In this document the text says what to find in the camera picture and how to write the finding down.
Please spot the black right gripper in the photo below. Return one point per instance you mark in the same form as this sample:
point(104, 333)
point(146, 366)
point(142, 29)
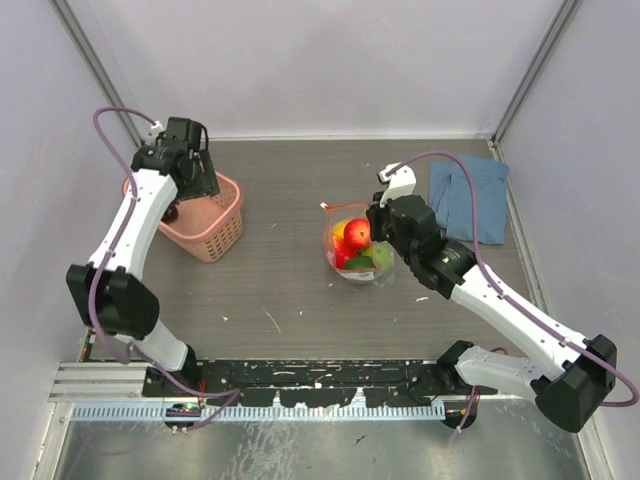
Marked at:
point(375, 214)

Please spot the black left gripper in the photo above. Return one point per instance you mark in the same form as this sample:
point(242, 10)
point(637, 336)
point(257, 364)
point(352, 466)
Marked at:
point(206, 184)

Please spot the green toy apple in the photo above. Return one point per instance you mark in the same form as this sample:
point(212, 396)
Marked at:
point(382, 256)

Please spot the red toy apple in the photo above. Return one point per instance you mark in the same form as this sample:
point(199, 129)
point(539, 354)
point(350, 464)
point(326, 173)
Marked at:
point(357, 234)

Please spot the dark green toy fruit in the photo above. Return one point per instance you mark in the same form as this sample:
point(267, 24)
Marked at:
point(359, 262)

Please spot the dark purple toy plum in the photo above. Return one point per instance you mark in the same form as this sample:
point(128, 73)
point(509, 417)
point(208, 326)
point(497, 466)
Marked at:
point(172, 214)

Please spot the clear zip top bag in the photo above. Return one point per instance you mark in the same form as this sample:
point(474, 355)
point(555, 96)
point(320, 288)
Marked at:
point(349, 211)

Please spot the red toy pepper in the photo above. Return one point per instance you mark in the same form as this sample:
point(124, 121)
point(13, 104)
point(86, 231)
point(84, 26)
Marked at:
point(342, 253)

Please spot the yellow toy lemon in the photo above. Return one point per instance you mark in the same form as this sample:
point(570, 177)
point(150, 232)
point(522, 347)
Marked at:
point(338, 229)

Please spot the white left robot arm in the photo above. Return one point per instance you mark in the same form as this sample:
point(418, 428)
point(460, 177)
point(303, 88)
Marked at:
point(108, 290)

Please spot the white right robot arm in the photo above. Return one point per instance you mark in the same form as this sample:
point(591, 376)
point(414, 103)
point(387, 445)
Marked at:
point(455, 273)

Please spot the blue cloth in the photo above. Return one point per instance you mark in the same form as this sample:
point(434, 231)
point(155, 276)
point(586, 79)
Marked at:
point(470, 204)

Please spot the pink plastic basket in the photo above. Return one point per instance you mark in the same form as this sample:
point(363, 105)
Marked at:
point(206, 227)

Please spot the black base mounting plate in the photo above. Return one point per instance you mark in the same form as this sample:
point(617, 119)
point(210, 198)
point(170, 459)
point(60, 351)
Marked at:
point(314, 384)

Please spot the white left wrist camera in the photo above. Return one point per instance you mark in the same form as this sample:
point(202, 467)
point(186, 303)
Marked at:
point(156, 129)

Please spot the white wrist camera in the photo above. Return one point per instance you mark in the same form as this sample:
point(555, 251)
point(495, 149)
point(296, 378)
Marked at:
point(399, 181)
point(156, 129)

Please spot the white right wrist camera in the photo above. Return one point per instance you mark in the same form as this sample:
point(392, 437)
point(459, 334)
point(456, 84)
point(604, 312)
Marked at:
point(399, 181)

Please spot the aluminium frame rail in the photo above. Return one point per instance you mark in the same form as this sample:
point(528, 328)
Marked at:
point(100, 380)

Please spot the slotted cable duct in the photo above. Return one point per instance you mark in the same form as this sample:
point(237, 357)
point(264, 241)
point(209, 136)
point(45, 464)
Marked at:
point(181, 412)

